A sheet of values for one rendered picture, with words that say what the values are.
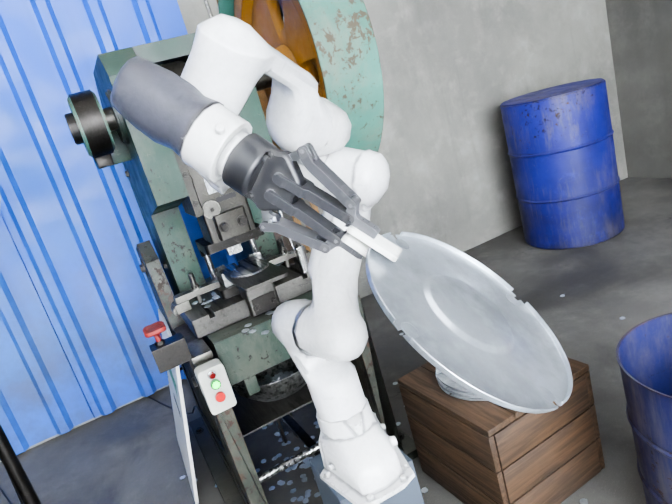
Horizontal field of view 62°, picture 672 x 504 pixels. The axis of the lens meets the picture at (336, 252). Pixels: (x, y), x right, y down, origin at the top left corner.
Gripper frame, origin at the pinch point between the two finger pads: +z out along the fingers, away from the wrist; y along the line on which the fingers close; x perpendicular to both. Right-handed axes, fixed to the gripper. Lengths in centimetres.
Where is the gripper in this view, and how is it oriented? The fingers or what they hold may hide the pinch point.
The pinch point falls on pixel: (371, 245)
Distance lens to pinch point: 68.6
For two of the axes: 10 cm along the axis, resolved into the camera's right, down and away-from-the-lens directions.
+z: 8.3, 5.5, -0.8
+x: 3.3, -3.6, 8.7
